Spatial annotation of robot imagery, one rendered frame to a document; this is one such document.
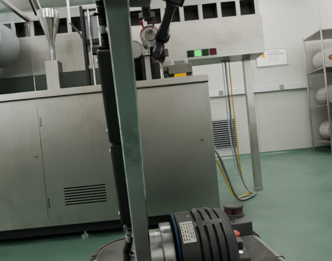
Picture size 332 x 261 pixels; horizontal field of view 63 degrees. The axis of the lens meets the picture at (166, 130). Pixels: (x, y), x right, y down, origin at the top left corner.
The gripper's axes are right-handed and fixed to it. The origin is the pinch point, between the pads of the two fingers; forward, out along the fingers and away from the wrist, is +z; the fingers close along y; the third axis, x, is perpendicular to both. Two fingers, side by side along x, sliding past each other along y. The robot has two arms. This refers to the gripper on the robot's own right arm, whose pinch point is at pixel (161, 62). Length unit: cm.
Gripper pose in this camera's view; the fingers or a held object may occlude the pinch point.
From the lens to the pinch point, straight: 195.0
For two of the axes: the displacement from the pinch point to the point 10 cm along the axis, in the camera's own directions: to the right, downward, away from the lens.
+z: 0.6, 5.0, 8.7
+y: 9.9, -1.0, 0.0
